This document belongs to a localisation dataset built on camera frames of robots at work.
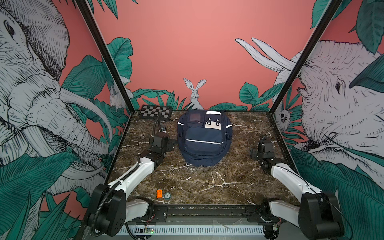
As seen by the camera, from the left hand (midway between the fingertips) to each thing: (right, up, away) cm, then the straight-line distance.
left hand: (164, 137), depth 87 cm
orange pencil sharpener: (-1, -30, -9) cm, 31 cm away
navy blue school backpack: (+24, -1, +10) cm, 26 cm away
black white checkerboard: (-16, +18, +29) cm, 38 cm away
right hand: (+57, -7, +2) cm, 58 cm away
